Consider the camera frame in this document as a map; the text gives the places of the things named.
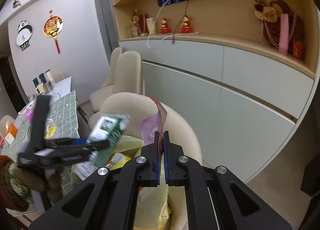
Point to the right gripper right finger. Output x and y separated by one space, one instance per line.
216 198

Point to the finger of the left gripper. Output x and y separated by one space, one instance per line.
88 147
56 142

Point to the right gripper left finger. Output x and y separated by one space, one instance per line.
58 217

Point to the green milk carton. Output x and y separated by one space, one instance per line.
105 136

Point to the yellow plastic trash bag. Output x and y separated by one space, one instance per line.
107 199

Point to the red pink snack wrapper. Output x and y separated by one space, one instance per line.
153 124

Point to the yellow snack packet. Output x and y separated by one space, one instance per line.
117 161

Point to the left gloved hand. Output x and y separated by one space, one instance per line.
17 184

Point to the green checkered tablecloth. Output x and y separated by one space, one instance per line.
63 112

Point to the orange white tissue box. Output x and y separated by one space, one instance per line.
11 133

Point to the pink plastic container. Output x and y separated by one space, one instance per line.
29 115

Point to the beige chair across table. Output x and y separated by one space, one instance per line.
4 122

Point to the near beige chair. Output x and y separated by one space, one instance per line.
162 207

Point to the beige chair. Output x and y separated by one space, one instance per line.
162 207
128 77
113 62

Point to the middle beige chair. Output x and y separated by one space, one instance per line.
128 77

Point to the far beige chair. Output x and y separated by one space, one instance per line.
113 62

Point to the left red figurine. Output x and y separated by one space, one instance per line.
164 26

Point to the red figurine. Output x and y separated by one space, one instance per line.
164 26
185 25

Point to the right red figurine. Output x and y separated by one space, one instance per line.
185 25

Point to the red flower gift bag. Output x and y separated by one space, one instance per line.
281 27

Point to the panda wall clock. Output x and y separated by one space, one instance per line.
25 32

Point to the red gold wall ornament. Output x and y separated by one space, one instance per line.
52 27

